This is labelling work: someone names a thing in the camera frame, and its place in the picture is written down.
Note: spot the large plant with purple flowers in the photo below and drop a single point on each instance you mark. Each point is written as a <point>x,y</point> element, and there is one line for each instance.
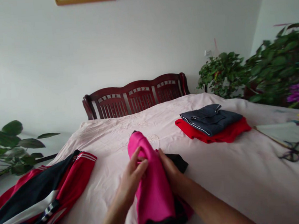
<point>283,67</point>

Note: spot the small-leaf green potted plant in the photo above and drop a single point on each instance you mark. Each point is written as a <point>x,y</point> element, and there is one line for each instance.
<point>222,73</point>

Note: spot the red navy white striped jacket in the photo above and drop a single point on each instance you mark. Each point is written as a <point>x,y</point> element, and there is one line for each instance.
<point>37,201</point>

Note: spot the person's right hand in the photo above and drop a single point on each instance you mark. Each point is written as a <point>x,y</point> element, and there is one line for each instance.
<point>170,167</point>

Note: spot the folded dark grey garment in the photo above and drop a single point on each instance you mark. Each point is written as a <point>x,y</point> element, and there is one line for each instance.
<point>212,120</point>

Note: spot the broad-leaf potted plant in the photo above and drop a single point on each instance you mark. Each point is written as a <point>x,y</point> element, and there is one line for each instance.
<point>10,151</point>

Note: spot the pink and black garment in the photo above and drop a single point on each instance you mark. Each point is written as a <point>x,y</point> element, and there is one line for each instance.
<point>155,184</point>

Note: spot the folded red garment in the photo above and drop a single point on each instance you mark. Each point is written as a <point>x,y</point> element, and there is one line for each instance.
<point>218,132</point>

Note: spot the person's left hand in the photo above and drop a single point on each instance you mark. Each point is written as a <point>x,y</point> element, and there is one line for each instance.
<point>130,175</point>

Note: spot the dark red wooden bench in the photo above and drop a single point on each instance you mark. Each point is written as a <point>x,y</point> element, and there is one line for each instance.
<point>135,97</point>

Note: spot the pale pink bed sheet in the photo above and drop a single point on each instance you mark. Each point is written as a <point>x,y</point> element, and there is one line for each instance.
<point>195,165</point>

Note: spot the white wall socket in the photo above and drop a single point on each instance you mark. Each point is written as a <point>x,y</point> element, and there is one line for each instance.
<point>208,52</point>

